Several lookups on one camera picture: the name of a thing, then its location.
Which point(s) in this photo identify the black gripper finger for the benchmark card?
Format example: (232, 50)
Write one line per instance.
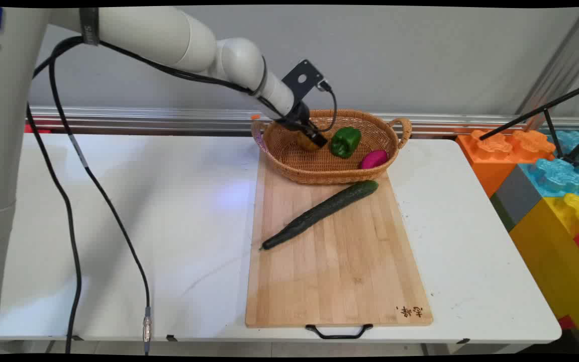
(303, 131)
(320, 138)

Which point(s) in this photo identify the woven wicker basket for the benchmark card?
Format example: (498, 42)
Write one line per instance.
(319, 166)

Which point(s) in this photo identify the yellow-brown round fruit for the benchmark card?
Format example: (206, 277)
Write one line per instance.
(307, 142)

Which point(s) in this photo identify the long dark green cucumber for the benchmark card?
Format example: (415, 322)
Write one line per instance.
(322, 212)

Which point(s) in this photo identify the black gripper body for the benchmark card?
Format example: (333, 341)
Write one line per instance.
(297, 116)

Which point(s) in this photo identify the wooden cutting board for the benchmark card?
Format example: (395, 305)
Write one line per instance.
(337, 261)

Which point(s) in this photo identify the light blue giant building block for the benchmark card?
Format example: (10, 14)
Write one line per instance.
(561, 173)

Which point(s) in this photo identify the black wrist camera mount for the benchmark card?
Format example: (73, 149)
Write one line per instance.
(301, 79)

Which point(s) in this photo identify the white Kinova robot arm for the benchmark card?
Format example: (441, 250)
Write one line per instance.
(159, 37)

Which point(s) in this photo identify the yellow giant building block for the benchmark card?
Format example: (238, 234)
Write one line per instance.
(561, 256)

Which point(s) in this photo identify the magenta oval fruit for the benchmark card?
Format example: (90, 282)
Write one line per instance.
(374, 159)

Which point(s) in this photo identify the aluminium rail profile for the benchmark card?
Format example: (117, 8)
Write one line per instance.
(169, 119)

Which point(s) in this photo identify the grey giant building block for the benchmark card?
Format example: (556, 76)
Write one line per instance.
(515, 198)

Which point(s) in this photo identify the green bell pepper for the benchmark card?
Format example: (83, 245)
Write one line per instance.
(345, 141)

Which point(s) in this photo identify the black tripod stand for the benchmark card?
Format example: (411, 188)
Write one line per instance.
(566, 125)

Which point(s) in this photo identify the orange giant building block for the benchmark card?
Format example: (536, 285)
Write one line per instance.
(500, 153)

